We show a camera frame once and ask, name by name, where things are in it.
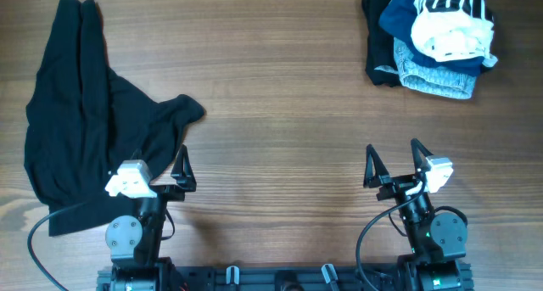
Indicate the black folded garment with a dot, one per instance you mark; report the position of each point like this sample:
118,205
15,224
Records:
380,63

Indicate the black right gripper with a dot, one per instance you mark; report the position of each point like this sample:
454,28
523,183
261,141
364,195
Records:
396,188

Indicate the black t-shirt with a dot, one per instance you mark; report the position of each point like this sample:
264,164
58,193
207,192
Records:
84,121

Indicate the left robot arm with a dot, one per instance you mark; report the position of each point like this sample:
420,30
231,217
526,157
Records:
134,240

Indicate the navy blue garment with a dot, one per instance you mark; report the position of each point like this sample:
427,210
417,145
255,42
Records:
397,20

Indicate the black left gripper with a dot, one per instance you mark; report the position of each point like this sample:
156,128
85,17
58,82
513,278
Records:
183,172

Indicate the white black striped garment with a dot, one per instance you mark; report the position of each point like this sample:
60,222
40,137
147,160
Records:
448,30

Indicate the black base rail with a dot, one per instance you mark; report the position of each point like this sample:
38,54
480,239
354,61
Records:
326,277

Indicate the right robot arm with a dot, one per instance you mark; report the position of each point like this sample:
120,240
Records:
437,235

